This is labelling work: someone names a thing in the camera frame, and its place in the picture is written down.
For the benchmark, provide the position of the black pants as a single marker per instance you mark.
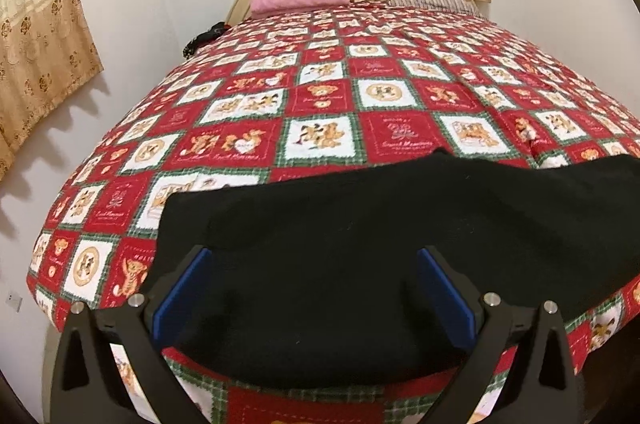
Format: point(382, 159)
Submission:
point(350, 229)

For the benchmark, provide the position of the dark cloth bundle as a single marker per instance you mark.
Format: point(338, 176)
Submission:
point(200, 39)

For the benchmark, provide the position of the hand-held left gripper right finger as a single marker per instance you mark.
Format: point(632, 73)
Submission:
point(447, 299)

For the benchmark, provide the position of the white wall socket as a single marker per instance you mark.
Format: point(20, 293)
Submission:
point(13, 301)

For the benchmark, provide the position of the red printed bear blanket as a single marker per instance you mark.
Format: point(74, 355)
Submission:
point(325, 93)

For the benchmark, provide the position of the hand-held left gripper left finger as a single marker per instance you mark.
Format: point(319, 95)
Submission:
point(180, 299)

